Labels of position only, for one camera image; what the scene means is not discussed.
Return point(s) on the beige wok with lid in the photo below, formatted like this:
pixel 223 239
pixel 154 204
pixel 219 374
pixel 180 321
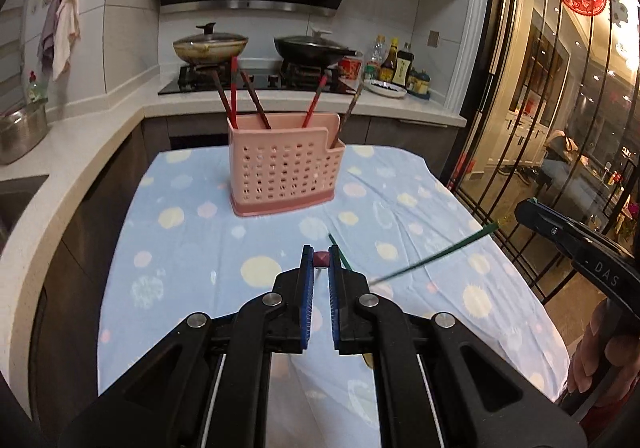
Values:
pixel 210 47

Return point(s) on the white sideboard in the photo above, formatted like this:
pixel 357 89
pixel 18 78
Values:
pixel 522 137

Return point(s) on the black framed glass door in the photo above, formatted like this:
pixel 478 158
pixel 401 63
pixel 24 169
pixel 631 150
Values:
pixel 500 77

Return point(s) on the red chopstick gold band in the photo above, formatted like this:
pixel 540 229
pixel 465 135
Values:
pixel 315 97

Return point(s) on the dark chopstick gold band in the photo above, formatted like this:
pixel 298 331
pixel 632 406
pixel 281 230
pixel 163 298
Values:
pixel 350 110

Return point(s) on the dark maroon chopstick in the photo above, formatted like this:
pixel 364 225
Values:
pixel 222 95
pixel 255 100
pixel 321 259

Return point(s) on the white plate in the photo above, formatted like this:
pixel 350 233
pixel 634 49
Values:
pixel 385 89

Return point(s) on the black wok with lid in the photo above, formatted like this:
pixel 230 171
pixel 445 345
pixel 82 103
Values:
pixel 310 47

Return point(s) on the pink perforated utensil holder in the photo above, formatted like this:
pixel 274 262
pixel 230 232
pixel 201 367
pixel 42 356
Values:
pixel 280 167

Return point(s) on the white hanging towel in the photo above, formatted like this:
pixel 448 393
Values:
pixel 66 32

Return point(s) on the black gas stove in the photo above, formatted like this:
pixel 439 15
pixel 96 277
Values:
pixel 200 77

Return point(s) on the grey hanging towel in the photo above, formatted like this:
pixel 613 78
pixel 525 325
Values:
pixel 47 32

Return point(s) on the wall outlet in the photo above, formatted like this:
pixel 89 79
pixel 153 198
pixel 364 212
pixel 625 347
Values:
pixel 433 38

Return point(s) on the green dish soap bottle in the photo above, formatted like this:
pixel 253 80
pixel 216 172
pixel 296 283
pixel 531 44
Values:
pixel 36 90

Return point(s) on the green chopstick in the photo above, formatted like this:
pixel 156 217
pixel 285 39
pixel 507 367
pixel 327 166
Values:
pixel 435 255
pixel 340 254

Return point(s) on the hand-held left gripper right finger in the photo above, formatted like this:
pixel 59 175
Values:
pixel 334 303

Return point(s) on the dark soy sauce bottle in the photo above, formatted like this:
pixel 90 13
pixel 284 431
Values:
pixel 403 67

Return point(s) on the white flower window sticker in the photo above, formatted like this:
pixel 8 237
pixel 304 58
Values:
pixel 619 7

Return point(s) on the stainless steel pot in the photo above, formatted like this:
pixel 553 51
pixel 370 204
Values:
pixel 22 132

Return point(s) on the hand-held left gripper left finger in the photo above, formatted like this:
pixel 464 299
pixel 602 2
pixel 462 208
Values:
pixel 307 298

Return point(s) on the person's right hand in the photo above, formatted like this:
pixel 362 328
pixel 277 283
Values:
pixel 610 358

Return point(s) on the blue dotted tablecloth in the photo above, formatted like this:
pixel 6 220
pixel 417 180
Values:
pixel 200 238

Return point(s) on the clear plastic bottle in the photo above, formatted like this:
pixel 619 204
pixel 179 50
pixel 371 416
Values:
pixel 376 55

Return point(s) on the kitchen sink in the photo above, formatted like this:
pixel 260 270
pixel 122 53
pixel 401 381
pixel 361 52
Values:
pixel 15 198

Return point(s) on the small dark seasoning jars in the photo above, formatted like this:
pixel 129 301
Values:
pixel 420 82

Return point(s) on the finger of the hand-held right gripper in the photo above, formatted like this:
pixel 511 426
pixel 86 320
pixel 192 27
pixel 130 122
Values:
pixel 547 228

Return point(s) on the brown bottle yellow label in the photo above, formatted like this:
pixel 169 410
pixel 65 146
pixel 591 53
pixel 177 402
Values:
pixel 389 65

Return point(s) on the red instant noodle cup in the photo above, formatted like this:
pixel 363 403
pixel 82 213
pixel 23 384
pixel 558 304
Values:
pixel 350 67

